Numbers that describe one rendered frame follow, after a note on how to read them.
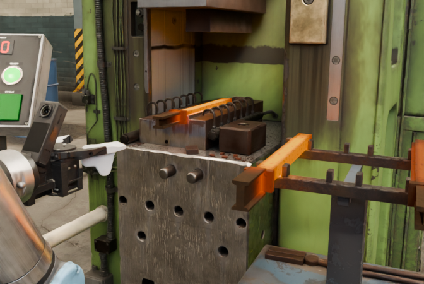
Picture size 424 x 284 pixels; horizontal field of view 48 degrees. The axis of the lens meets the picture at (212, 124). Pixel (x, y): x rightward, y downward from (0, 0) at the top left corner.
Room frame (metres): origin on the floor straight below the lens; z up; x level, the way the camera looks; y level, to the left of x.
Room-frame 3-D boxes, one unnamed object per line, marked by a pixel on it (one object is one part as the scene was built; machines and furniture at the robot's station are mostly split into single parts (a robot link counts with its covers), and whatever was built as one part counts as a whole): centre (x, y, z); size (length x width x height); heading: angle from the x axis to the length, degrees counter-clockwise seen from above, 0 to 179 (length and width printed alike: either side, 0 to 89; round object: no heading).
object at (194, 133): (1.41, 0.01, 0.96); 0.42 x 0.20 x 0.09; 154
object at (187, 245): (1.40, -0.04, 0.69); 0.56 x 0.38 x 0.45; 154
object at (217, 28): (1.44, -0.03, 1.24); 0.30 x 0.07 x 0.06; 154
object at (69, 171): (0.80, 0.29, 0.97); 0.12 x 0.08 x 0.09; 154
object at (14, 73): (1.31, 0.55, 1.09); 0.05 x 0.03 x 0.04; 64
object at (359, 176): (0.84, -0.26, 0.98); 0.23 x 0.06 x 0.02; 157
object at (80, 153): (0.83, 0.23, 1.00); 0.09 x 0.05 x 0.02; 122
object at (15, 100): (1.27, 0.55, 1.01); 0.07 x 0.05 x 0.07; 89
